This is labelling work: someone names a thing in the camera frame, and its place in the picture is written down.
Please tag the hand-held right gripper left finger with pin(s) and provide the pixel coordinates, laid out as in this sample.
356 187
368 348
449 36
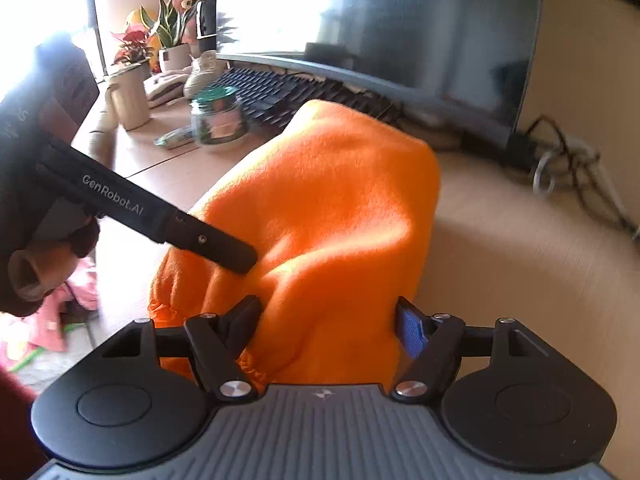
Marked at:
245 322

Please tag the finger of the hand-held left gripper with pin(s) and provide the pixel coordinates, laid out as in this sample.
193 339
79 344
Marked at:
215 245

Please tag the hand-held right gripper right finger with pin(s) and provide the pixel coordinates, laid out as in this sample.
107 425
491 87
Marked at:
410 332

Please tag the orange and green fleece garment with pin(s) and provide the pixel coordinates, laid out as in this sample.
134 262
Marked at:
325 220

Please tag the person's left hand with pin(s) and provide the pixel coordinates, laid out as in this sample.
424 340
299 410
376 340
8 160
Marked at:
45 270

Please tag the red plant in beige pot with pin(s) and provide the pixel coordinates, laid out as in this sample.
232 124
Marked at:
129 97

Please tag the red-leaved potted plant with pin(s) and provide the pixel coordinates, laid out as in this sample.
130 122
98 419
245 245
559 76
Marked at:
132 47

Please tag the green wrapped packet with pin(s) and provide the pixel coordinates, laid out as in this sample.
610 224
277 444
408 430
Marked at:
175 137

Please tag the beige plush item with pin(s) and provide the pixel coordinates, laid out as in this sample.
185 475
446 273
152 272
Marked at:
165 87

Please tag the glass jar with green lid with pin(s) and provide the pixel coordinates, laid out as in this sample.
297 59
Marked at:
217 120

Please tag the snake plant in white pot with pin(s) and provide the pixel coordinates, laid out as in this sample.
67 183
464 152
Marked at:
170 35

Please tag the pink cloth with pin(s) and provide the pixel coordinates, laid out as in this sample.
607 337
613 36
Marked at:
75 290

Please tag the beige owl figurine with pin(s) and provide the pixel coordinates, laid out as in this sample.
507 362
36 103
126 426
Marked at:
202 72

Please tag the black keyboard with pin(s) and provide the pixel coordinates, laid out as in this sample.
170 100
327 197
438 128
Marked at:
260 90

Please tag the orange plush toy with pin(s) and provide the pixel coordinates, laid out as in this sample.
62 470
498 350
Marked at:
186 2

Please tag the black power adapter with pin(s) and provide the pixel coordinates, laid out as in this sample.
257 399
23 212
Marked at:
521 151

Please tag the dark red cloth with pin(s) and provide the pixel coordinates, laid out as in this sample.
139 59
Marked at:
17 425

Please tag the black computer monitor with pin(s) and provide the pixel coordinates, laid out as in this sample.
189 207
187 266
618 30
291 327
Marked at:
400 20

